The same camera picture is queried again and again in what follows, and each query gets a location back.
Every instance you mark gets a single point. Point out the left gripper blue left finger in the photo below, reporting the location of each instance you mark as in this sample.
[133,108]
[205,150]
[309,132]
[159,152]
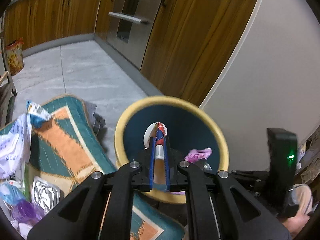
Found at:
[152,161]

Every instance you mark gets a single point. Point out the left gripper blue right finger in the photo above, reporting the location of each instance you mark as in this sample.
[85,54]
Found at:
[166,165]

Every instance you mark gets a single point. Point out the purple snack wrapper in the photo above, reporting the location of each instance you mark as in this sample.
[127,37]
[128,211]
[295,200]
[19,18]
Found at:
[196,155]

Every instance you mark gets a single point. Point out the white plastic bag blue text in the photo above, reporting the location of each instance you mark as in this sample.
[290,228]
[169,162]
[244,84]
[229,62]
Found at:
[15,146]

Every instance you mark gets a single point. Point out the yellow teal trash bin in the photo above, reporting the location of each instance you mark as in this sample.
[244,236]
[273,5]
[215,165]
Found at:
[188,128]

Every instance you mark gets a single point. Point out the wooden kitchen cabinets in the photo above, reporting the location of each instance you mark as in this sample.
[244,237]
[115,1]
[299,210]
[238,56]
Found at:
[189,45]

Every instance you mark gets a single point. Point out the person's right hand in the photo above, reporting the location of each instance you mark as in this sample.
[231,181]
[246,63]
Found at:
[295,224]

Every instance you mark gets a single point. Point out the teal orange patterned rug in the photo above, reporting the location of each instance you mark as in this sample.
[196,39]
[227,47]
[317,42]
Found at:
[65,151]

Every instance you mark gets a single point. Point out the white refrigerator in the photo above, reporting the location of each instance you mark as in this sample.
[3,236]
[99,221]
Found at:
[270,80]

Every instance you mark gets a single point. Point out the blue snack packet with barcode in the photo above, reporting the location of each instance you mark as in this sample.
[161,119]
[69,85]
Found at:
[38,115]

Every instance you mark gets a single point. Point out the silver foil blister pack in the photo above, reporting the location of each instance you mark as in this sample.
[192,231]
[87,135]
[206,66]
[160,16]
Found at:
[44,194]

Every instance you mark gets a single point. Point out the green white carton box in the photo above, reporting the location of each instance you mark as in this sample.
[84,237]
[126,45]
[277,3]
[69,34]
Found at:
[20,180]

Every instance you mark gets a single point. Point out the stainless steel oven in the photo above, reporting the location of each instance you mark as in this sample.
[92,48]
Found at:
[131,22]

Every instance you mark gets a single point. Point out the purple plastic bottle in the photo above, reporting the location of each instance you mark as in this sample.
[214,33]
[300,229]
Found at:
[26,212]

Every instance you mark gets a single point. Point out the yellow floral container red lid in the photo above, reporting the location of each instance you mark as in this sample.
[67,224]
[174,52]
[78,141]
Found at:
[15,56]

